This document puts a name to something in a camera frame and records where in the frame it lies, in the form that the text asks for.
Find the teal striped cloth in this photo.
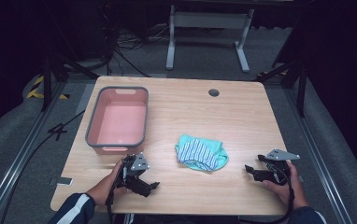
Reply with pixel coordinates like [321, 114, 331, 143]
[175, 133, 230, 173]

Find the white metal desk frame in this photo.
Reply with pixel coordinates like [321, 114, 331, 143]
[165, 5, 255, 74]

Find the aluminium floor rail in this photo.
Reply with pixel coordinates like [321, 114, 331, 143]
[0, 81, 66, 224]
[283, 88, 354, 224]

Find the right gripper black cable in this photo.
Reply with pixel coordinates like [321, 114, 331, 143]
[237, 169, 296, 224]

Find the black floor cable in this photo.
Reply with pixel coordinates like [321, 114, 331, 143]
[0, 109, 86, 224]

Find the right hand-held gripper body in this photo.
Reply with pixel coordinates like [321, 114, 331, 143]
[264, 147, 301, 187]

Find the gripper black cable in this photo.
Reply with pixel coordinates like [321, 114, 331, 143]
[106, 164, 128, 224]
[237, 169, 296, 224]

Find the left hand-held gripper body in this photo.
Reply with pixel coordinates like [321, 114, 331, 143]
[121, 151, 151, 188]

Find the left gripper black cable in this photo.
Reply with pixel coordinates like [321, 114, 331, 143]
[106, 164, 128, 224]

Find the pink basin with grey rim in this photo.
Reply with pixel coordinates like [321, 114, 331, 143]
[85, 86, 150, 156]

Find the black tripod stand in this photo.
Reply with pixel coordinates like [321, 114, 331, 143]
[39, 51, 100, 112]
[254, 59, 307, 119]

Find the person's left hand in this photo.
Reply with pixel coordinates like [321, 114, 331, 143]
[85, 160, 127, 206]

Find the person's right hand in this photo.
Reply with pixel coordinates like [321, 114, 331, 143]
[262, 161, 309, 210]

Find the tangle of black cables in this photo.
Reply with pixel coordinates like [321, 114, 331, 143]
[100, 3, 170, 78]

